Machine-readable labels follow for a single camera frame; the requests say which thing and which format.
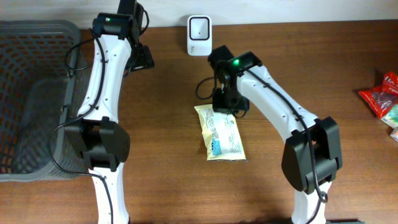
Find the white barcode scanner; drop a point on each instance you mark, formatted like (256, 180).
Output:
(199, 35)

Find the yellow wet wipes pack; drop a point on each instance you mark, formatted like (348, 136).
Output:
(220, 135)

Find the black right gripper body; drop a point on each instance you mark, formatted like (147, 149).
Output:
(230, 106)

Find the orange tissue pack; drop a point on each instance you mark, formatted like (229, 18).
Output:
(394, 134)

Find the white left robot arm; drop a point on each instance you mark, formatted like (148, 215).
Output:
(95, 134)

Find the red snack bag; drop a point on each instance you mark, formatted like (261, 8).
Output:
(382, 98)

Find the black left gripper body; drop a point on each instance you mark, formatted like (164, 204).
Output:
(142, 59)

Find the teal tissue pack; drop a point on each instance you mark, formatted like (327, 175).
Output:
(391, 117)

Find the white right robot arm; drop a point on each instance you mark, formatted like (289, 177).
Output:
(312, 152)

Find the grey plastic basket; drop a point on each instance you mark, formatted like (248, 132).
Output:
(43, 82)

